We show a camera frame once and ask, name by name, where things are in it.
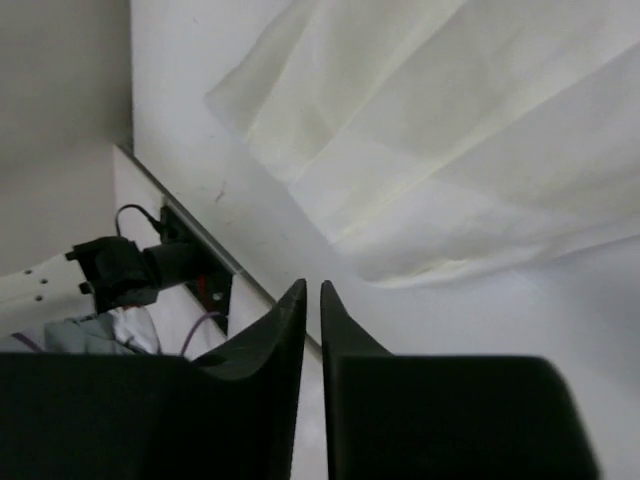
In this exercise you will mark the white pleated skirt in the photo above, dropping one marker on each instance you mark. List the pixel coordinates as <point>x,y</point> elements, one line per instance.
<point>430,141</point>

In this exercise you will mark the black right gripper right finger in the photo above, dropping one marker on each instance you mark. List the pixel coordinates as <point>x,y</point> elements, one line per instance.
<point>394,416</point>

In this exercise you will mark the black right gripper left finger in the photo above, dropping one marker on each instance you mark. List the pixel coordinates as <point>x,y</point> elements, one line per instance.
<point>228,414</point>

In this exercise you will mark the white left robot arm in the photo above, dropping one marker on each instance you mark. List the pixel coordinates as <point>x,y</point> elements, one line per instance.
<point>94,278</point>

